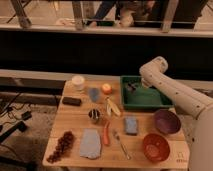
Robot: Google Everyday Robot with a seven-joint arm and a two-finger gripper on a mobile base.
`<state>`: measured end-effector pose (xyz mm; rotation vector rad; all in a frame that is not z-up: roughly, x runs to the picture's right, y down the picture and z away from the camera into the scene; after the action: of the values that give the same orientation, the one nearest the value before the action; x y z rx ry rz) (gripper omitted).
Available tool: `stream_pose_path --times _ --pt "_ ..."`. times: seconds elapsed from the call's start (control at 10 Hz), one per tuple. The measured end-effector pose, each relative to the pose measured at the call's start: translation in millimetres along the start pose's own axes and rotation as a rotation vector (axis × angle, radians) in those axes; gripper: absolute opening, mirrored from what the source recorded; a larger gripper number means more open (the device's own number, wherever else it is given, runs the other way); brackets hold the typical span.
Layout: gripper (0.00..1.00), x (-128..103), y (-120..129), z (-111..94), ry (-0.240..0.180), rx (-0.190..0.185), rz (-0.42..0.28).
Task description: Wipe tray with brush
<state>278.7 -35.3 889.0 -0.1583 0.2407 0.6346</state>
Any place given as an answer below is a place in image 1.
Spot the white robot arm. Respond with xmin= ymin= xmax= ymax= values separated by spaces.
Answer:
xmin=139 ymin=56 xmax=213 ymax=171

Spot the green plastic tray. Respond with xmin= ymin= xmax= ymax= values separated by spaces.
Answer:
xmin=120 ymin=75 xmax=173 ymax=110

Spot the orange fruit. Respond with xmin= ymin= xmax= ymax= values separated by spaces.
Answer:
xmin=101 ymin=83 xmax=112 ymax=95

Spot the peeled banana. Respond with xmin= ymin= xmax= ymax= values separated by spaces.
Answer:
xmin=106 ymin=97 xmax=121 ymax=116

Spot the blue sponge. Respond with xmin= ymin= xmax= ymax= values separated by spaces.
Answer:
xmin=124 ymin=116 xmax=138 ymax=135

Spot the small metal cup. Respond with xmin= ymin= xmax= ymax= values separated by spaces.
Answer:
xmin=88 ymin=109 xmax=101 ymax=124

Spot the purple bowl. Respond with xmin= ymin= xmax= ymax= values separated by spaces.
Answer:
xmin=154 ymin=109 xmax=181 ymax=134

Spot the orange carrot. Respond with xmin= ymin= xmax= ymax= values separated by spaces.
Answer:
xmin=102 ymin=122 xmax=110 ymax=146

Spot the white cup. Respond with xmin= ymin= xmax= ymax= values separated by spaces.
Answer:
xmin=71 ymin=75 xmax=85 ymax=91

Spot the wooden table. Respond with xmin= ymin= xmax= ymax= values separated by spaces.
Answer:
xmin=45 ymin=82 xmax=189 ymax=169

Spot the red bowl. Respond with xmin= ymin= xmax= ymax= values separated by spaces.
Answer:
xmin=142 ymin=133 xmax=170 ymax=163

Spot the black rectangular block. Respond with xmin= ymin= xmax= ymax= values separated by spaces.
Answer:
xmin=62 ymin=97 xmax=82 ymax=106

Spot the blue grey cloth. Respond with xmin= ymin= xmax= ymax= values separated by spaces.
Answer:
xmin=79 ymin=129 xmax=101 ymax=159

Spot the bunch of red grapes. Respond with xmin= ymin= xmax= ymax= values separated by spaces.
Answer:
xmin=47 ymin=131 xmax=74 ymax=163

